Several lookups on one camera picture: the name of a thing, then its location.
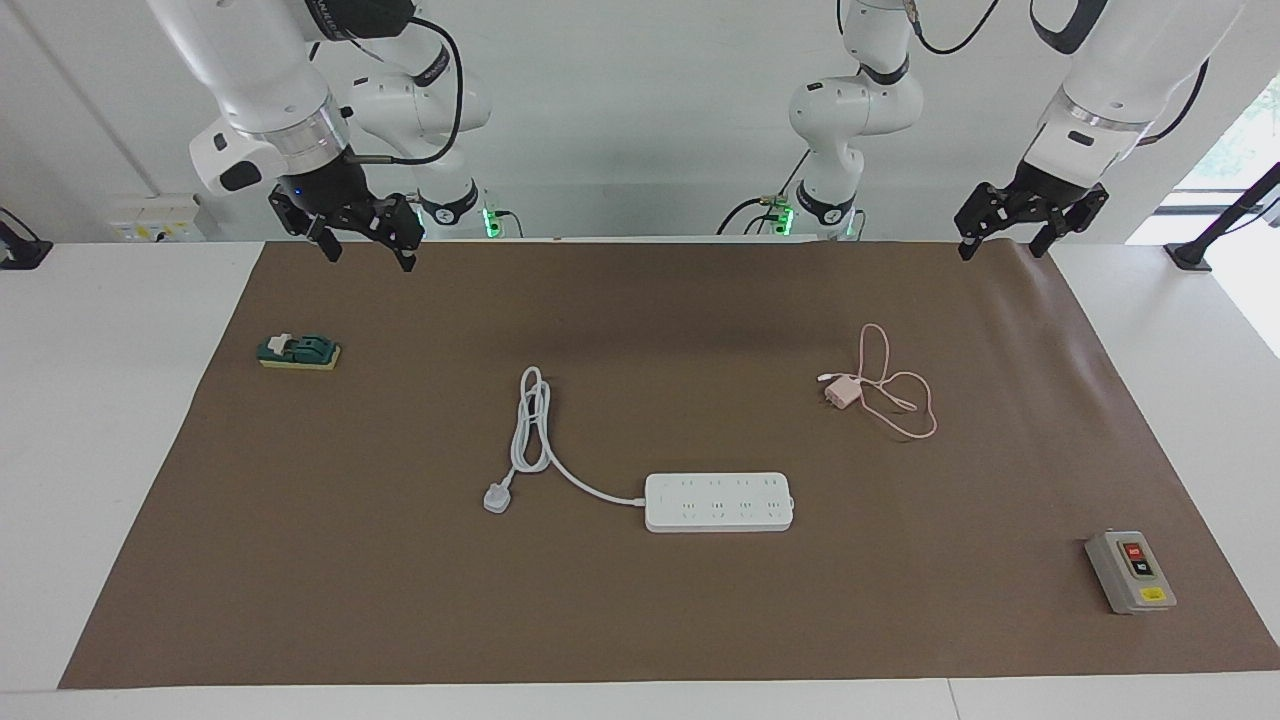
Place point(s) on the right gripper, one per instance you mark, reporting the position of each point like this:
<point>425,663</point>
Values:
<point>325,190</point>

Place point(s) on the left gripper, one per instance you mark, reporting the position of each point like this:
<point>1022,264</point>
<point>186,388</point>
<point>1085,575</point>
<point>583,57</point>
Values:
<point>1050,190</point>

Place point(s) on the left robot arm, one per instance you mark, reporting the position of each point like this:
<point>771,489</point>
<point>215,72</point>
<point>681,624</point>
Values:
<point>1120,70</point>

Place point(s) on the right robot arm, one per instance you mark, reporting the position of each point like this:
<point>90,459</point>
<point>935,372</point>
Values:
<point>265,80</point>

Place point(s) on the pink charger adapter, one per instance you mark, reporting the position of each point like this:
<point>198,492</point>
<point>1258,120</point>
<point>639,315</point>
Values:
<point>843,393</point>

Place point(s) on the black stand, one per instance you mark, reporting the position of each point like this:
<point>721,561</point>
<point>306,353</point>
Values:
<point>1195,255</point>
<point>22,255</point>

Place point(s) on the green knife switch yellow base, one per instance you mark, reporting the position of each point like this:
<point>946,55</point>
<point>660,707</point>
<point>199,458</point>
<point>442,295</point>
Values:
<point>305,350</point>

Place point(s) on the white wall socket panel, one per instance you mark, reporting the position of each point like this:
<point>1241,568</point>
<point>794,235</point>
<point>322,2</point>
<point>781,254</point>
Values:
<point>155,218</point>

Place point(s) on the grey push-button switch box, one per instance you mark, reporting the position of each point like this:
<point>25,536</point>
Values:
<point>1130,575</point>

